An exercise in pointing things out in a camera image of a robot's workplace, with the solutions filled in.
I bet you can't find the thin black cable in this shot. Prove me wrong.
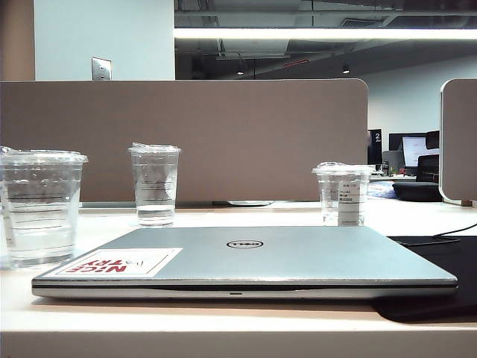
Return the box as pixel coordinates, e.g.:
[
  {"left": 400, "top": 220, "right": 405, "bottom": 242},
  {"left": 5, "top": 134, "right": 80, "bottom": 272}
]
[{"left": 434, "top": 222, "right": 477, "bottom": 238}]

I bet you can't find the round black cushion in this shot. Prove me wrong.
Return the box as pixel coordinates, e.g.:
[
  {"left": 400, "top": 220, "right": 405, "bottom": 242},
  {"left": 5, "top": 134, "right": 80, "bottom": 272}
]
[{"left": 391, "top": 181, "right": 443, "bottom": 202}]

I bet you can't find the clear plastic cup with label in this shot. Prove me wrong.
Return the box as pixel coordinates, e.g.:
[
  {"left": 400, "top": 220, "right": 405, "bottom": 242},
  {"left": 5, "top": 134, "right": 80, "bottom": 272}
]
[{"left": 312, "top": 161, "right": 376, "bottom": 227}]

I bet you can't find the black office chair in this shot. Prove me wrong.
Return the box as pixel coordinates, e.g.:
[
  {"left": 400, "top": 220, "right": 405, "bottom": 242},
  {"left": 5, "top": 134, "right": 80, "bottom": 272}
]
[{"left": 415, "top": 154, "right": 440, "bottom": 183}]

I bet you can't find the blue printed plastic bag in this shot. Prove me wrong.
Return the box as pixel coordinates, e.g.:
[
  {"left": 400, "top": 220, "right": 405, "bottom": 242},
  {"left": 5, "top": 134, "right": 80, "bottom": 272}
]
[{"left": 367, "top": 185, "right": 395, "bottom": 198}]

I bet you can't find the tall clear plastic cup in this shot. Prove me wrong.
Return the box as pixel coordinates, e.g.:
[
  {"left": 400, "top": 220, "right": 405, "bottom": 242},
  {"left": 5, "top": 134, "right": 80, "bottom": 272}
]
[{"left": 127, "top": 142, "right": 183, "bottom": 227}]

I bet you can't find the lit computer monitor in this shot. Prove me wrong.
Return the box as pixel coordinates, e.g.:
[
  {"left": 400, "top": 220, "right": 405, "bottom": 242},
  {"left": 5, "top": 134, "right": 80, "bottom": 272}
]
[{"left": 400, "top": 135, "right": 429, "bottom": 168}]

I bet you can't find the black sign with number two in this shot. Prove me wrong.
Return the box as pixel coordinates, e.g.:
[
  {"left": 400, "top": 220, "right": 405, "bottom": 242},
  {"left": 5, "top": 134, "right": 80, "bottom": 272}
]
[{"left": 367, "top": 128, "right": 383, "bottom": 165}]

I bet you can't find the black desk mat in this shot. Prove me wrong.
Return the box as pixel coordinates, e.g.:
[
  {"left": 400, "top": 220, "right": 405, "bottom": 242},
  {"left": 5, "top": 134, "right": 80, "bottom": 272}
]
[{"left": 372, "top": 234, "right": 477, "bottom": 324}]

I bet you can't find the long ceiling light strip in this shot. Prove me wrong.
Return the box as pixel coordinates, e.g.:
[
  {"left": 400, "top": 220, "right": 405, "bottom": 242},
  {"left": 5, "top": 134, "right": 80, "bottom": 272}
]
[{"left": 174, "top": 28, "right": 477, "bottom": 40}]

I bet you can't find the red white Nice Try sticker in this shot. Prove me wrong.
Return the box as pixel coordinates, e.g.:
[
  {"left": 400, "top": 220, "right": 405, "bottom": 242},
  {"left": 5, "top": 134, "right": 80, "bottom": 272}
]
[{"left": 54, "top": 247, "right": 183, "bottom": 277}]

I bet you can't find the silver Dell laptop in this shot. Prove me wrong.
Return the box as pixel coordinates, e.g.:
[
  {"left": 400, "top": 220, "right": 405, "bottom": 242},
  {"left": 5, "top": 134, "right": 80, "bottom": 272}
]
[{"left": 31, "top": 225, "right": 459, "bottom": 300}]

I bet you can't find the wide brown desk divider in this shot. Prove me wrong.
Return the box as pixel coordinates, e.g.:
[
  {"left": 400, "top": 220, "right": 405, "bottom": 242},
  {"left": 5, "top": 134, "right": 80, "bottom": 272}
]
[{"left": 0, "top": 78, "right": 369, "bottom": 204}]

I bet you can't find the large clear plastic cup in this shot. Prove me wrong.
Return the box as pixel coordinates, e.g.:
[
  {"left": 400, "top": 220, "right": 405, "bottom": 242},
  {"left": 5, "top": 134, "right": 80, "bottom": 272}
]
[{"left": 0, "top": 145, "right": 89, "bottom": 270}]

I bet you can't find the metal wall switch plate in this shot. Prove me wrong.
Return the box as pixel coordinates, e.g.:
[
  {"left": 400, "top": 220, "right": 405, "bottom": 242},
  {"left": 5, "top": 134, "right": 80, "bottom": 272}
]
[{"left": 91, "top": 56, "right": 113, "bottom": 81}]

